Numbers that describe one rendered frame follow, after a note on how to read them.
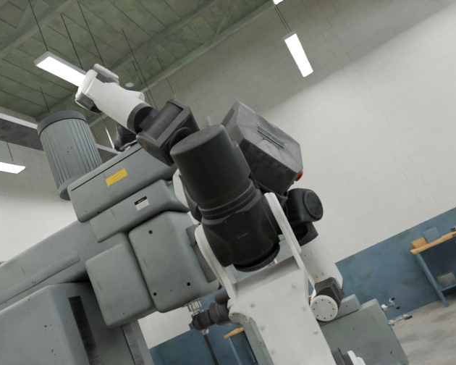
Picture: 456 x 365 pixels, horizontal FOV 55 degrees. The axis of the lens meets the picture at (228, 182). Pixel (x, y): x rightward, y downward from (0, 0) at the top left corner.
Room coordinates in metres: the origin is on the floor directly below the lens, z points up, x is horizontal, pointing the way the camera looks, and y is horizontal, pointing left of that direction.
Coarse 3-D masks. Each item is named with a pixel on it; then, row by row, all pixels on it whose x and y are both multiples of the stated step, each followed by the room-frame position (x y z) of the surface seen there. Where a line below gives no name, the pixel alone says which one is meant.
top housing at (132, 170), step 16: (112, 160) 1.46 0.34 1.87; (128, 160) 1.44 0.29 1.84; (144, 160) 1.42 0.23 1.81; (96, 176) 1.48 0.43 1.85; (112, 176) 1.46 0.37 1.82; (128, 176) 1.45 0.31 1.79; (144, 176) 1.43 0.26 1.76; (160, 176) 1.43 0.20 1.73; (80, 192) 1.50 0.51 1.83; (96, 192) 1.48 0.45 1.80; (112, 192) 1.47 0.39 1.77; (128, 192) 1.46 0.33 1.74; (80, 208) 1.50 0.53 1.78; (96, 208) 1.49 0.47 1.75
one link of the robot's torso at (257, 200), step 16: (256, 192) 0.82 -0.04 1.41; (240, 208) 0.79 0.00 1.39; (256, 208) 0.80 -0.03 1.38; (208, 224) 0.81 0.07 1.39; (224, 224) 0.79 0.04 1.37; (240, 224) 0.80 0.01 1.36; (256, 224) 0.81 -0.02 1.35; (272, 224) 0.83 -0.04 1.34; (208, 240) 0.82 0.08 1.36; (224, 240) 0.82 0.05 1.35; (240, 240) 0.81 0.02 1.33; (256, 240) 0.82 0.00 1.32; (272, 240) 0.84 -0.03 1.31; (224, 256) 0.83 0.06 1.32; (240, 256) 0.83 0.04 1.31; (256, 256) 0.84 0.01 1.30
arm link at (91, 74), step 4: (88, 72) 1.13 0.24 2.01; (92, 72) 1.11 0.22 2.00; (96, 72) 1.10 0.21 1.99; (88, 76) 1.11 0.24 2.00; (92, 76) 1.11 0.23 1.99; (84, 80) 1.13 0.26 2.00; (88, 80) 1.11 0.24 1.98; (92, 80) 1.11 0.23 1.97; (80, 84) 1.15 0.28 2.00; (84, 84) 1.12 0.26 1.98; (88, 84) 1.11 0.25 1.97; (80, 88) 1.13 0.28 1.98; (84, 88) 1.12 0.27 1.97; (84, 92) 1.12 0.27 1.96; (76, 96) 1.14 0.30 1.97
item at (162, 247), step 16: (144, 224) 1.49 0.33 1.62; (160, 224) 1.47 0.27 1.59; (176, 224) 1.48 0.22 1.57; (192, 224) 1.61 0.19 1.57; (144, 240) 1.49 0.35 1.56; (160, 240) 1.47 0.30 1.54; (176, 240) 1.46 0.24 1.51; (144, 256) 1.49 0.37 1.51; (160, 256) 1.48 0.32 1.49; (176, 256) 1.46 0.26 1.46; (192, 256) 1.50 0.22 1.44; (144, 272) 1.50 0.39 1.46; (160, 272) 1.48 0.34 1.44; (176, 272) 1.47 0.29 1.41; (192, 272) 1.47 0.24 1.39; (160, 288) 1.49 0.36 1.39; (176, 288) 1.48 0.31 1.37; (192, 288) 1.46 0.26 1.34; (208, 288) 1.53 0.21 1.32; (160, 304) 1.50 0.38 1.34; (176, 304) 1.49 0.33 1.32
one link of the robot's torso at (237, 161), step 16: (208, 128) 0.77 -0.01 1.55; (224, 128) 0.75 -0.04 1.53; (176, 144) 0.78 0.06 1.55; (192, 144) 0.71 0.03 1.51; (208, 144) 0.72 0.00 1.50; (224, 144) 0.74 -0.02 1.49; (176, 160) 0.74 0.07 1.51; (192, 160) 0.73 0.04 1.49; (208, 160) 0.73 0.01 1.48; (224, 160) 0.74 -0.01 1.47; (240, 160) 0.78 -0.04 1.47; (192, 176) 0.75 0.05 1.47; (208, 176) 0.74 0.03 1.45; (224, 176) 0.75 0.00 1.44; (240, 176) 0.77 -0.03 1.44; (192, 192) 0.79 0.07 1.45; (208, 192) 0.76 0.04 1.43; (224, 192) 0.76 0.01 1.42; (240, 192) 0.78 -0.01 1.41; (208, 208) 0.79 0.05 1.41; (224, 208) 0.78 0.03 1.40; (272, 256) 0.86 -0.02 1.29
